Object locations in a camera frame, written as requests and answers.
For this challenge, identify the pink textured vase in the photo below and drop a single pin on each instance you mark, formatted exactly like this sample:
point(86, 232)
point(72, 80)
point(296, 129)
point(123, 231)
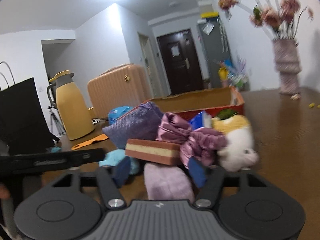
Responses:
point(287, 64)

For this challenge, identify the blue wet wipes pack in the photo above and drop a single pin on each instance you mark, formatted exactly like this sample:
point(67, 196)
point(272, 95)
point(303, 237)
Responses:
point(117, 112)

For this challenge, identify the yellow white plush toy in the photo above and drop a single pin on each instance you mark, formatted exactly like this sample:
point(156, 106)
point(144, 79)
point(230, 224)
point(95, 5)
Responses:
point(239, 152)

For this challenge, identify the black paper bag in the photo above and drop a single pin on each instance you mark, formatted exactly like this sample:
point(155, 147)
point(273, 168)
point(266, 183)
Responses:
point(23, 125)

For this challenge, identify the pink satin scrunchie bow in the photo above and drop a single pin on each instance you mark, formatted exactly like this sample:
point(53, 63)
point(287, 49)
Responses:
point(201, 143)

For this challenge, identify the layered brown sponge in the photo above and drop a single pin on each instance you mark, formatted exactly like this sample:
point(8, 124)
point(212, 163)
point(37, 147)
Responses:
point(159, 152)

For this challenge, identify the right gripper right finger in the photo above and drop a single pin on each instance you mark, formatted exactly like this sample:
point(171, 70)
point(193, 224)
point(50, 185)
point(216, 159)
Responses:
point(208, 180)

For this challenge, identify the light blue fluffy puff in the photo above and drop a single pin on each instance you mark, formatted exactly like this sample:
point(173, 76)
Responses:
point(114, 157)

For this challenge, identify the orange cardboard box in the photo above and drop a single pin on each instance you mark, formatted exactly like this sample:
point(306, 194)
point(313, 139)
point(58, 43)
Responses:
point(212, 101)

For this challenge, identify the grey refrigerator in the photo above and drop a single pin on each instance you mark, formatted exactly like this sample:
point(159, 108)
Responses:
point(214, 46)

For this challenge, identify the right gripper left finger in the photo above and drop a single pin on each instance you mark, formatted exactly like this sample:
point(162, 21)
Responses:
point(110, 180)

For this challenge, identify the purple knitted cloth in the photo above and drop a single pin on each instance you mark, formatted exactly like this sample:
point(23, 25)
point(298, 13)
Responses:
point(140, 123)

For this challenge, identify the camera tripod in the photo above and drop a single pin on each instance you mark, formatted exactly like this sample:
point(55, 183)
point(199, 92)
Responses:
point(54, 121)

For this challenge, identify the yellow thermos jug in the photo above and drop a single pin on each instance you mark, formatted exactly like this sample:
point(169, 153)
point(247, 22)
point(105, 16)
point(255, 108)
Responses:
point(65, 96)

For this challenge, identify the dark brown door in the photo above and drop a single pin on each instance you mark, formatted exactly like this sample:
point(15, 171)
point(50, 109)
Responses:
point(181, 62)

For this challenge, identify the dried pink flowers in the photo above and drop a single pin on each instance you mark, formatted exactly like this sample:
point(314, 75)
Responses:
point(279, 22)

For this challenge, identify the pink ribbed suitcase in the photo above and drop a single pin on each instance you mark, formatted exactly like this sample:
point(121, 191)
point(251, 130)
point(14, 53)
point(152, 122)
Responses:
point(124, 85)

